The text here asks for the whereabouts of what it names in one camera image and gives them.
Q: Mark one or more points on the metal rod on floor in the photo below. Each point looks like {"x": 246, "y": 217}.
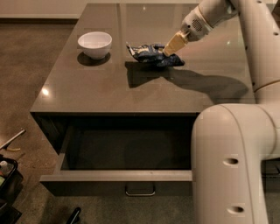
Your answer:
{"x": 5, "y": 145}

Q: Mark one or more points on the grey kitchen counter cabinet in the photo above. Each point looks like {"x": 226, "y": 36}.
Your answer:
{"x": 215, "y": 69}

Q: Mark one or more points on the black object on floor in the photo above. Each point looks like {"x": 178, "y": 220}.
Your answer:
{"x": 75, "y": 216}

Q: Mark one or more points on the black bin with bottle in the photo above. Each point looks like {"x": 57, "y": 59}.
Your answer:
{"x": 10, "y": 186}

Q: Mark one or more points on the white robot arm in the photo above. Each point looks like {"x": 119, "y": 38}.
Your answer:
{"x": 230, "y": 141}

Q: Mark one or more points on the metal drawer handle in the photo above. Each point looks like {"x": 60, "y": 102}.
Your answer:
{"x": 141, "y": 190}

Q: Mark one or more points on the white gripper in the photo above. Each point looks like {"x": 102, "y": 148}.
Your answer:
{"x": 194, "y": 26}

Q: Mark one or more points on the open grey top drawer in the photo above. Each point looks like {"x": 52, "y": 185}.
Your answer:
{"x": 101, "y": 162}

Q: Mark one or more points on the blue chip bag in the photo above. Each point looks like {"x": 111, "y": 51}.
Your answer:
{"x": 153, "y": 54}

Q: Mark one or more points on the white ceramic bowl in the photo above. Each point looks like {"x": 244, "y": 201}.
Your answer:
{"x": 96, "y": 44}

